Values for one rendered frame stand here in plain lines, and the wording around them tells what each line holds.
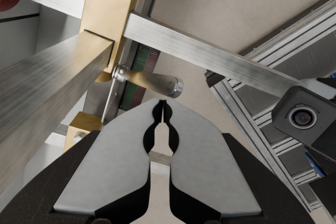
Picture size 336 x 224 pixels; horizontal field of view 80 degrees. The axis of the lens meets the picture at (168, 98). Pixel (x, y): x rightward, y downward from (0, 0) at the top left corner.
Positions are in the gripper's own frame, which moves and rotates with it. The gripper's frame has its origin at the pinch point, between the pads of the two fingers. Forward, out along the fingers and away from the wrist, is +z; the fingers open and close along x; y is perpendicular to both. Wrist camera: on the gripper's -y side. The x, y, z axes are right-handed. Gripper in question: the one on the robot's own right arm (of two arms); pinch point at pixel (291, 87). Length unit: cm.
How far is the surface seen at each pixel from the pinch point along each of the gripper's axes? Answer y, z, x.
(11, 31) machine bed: -49, 12, -12
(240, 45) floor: 23, 83, -4
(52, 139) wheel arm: -34.3, -0.1, -25.1
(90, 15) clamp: -30.9, -4.5, -0.3
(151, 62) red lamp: -21.8, 12.4, -8.5
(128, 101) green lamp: -23.6, 12.4, -19.3
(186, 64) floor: 0, 83, -25
